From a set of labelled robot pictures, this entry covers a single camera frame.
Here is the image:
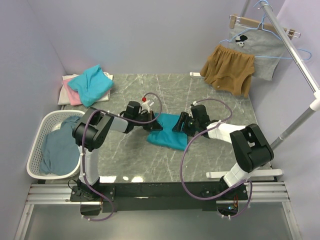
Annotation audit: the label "folded pink t shirt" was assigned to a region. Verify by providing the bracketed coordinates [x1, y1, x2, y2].
[62, 77, 82, 106]

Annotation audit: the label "grey panda cloth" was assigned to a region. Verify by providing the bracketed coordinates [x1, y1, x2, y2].
[228, 24, 286, 81]

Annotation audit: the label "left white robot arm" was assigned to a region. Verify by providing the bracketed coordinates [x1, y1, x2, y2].
[72, 98, 163, 201]

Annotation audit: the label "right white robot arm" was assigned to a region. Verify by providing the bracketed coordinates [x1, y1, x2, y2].
[172, 104, 274, 200]

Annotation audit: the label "folded white t shirt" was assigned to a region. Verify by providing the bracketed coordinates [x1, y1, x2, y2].
[57, 72, 114, 106]

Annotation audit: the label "folded cyan t shirt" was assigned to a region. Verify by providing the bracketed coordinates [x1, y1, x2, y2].
[67, 64, 114, 108]

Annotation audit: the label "brown shorts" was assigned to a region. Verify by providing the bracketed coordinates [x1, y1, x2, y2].
[199, 44, 255, 98]

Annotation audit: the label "metal clothes rack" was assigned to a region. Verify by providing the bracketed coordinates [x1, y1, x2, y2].
[189, 0, 320, 179]

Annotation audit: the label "aluminium rail frame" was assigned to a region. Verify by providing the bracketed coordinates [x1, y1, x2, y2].
[14, 182, 302, 240]

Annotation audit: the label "light blue wire hanger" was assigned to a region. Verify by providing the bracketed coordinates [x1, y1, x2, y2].
[229, 0, 313, 62]

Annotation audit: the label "white laundry basket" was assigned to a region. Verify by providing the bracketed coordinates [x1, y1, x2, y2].
[26, 110, 85, 180]

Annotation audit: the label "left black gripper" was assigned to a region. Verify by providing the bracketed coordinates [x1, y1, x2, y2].
[133, 111, 163, 131]

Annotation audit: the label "grey-blue t shirt in basket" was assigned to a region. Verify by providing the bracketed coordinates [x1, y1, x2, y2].
[39, 115, 80, 176]

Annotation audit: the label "wooden clip hanger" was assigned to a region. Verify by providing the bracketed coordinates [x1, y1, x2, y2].
[229, 14, 301, 40]

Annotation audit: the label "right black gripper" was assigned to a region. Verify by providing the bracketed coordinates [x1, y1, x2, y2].
[172, 111, 200, 137]

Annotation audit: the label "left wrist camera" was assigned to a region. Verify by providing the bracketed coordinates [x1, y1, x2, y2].
[141, 97, 155, 113]

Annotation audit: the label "teal t shirt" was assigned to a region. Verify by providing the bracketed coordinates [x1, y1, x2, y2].
[146, 113, 188, 151]

